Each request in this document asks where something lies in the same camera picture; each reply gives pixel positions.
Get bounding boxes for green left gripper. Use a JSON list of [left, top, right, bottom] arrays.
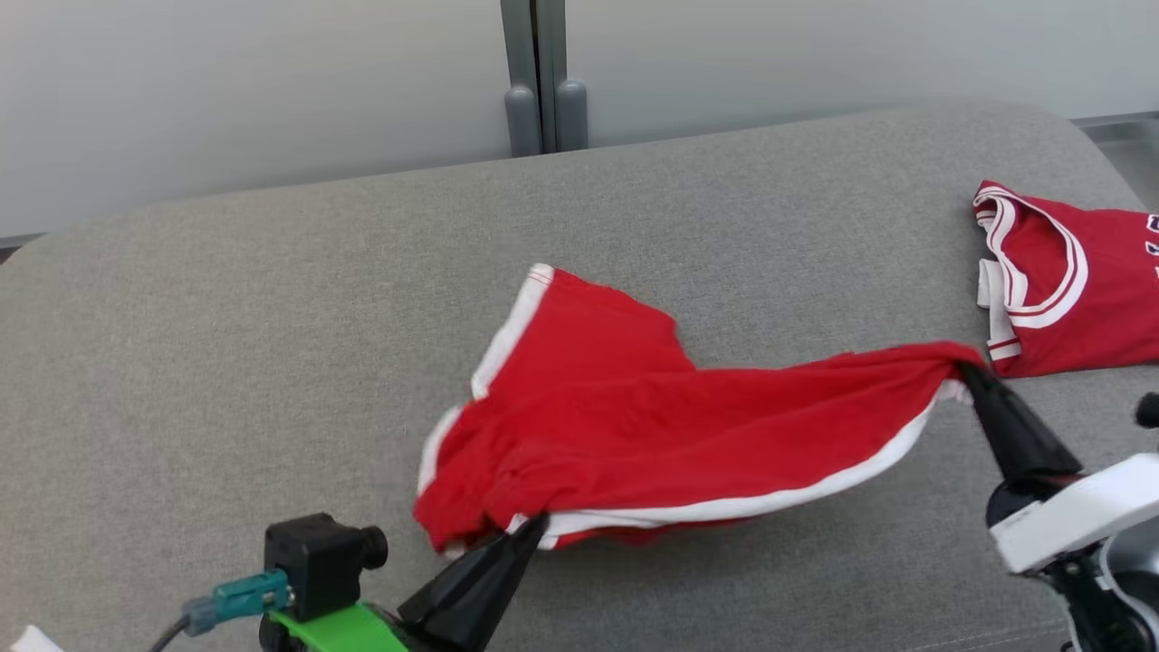
[[259, 512, 551, 652]]

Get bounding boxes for red jersey with white trim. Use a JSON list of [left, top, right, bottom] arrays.
[[972, 179, 1159, 379]]

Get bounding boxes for teal left camera plug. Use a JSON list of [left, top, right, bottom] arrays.
[[185, 570, 293, 638]]

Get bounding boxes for black white left arm cable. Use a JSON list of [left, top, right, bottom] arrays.
[[148, 615, 194, 652]]

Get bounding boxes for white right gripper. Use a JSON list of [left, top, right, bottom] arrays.
[[956, 361, 1159, 575]]

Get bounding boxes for red shorts with white stripe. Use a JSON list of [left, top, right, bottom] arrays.
[[412, 262, 989, 556]]

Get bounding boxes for grey metal partition post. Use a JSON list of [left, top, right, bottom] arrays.
[[500, 0, 589, 158]]

